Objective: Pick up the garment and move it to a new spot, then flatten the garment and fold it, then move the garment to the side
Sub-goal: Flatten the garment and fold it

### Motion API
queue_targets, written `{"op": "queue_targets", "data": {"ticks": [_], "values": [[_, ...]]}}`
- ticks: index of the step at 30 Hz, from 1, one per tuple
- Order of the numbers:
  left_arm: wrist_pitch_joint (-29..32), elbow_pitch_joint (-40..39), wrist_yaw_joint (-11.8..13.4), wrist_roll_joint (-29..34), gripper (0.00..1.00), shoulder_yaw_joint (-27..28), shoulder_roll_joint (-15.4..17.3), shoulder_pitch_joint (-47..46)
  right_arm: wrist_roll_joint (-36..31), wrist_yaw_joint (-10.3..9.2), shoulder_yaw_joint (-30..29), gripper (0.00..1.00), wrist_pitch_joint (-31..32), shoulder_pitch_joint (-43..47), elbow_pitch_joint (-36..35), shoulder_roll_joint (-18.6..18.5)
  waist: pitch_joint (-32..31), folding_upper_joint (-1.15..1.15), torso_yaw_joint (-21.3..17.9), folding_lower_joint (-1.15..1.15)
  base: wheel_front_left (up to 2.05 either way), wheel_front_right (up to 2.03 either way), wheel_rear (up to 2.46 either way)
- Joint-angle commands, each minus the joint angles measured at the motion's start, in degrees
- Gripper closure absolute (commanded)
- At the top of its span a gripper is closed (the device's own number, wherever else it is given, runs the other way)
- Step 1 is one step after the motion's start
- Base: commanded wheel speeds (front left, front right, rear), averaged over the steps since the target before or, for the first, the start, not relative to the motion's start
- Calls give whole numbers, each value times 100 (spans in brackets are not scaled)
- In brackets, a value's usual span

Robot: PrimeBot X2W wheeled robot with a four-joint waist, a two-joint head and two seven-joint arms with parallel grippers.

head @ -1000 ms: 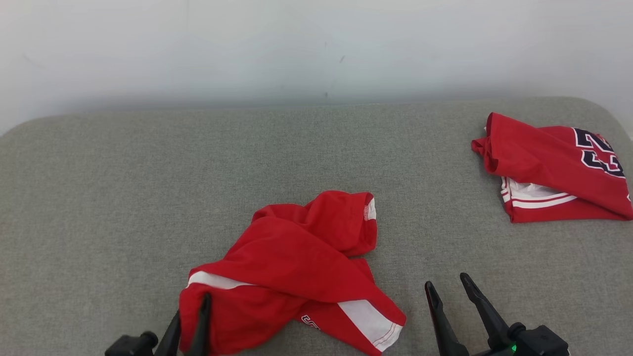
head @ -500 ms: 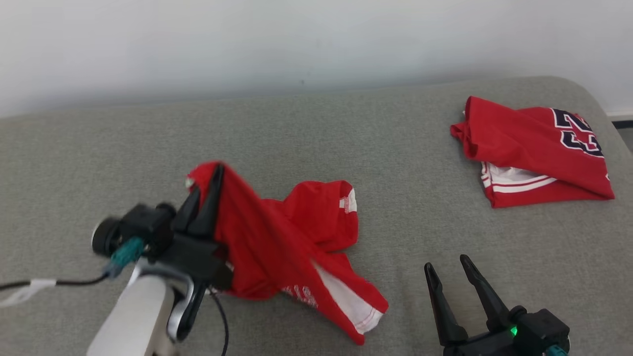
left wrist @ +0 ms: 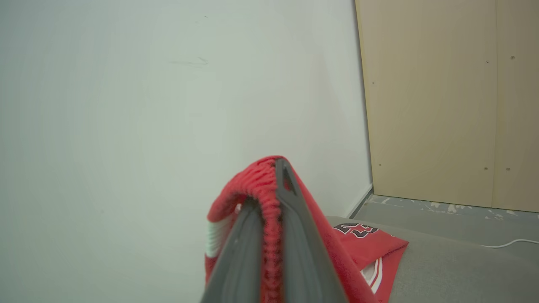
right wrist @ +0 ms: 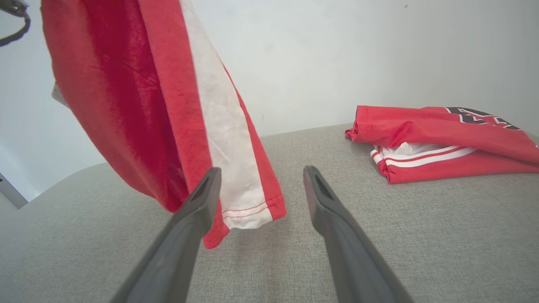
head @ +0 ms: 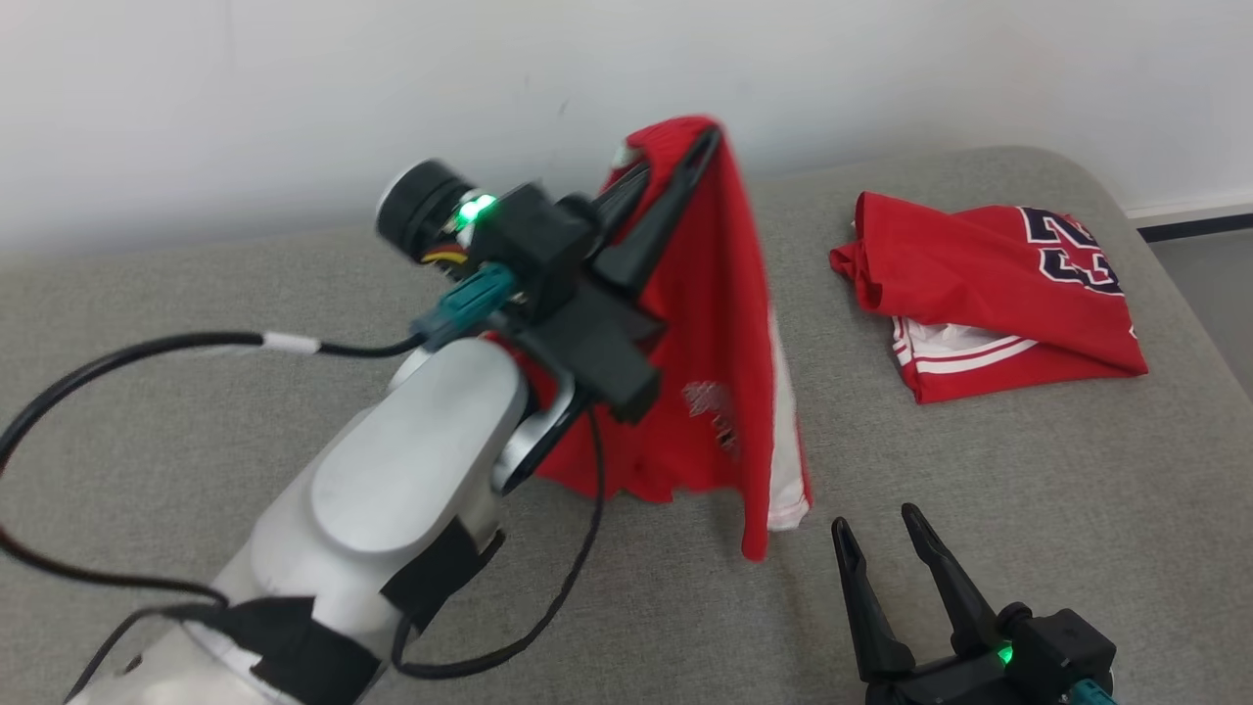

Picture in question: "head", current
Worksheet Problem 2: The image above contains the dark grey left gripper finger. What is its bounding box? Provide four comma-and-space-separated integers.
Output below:
585, 160, 654, 232
590, 127, 725, 293

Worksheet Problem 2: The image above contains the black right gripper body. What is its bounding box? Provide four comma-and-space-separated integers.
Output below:
861, 601, 1070, 705

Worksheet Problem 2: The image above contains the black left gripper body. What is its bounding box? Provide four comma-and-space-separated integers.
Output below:
377, 160, 664, 424

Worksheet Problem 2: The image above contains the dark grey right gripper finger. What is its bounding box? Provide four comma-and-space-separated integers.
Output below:
831, 518, 917, 682
901, 503, 1001, 660

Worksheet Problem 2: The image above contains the red shorts white trim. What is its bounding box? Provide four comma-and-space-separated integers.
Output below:
489, 115, 813, 564

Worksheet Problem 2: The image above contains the red jersey number 23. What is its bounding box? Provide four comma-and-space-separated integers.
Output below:
829, 191, 1149, 405

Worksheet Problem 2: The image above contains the white baseboard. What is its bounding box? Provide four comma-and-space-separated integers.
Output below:
1126, 199, 1253, 224

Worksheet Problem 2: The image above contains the thin black cable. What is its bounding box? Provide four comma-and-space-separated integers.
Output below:
390, 406, 608, 682

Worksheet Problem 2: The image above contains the black arm strap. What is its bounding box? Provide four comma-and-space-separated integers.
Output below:
380, 517, 507, 630
191, 595, 385, 705

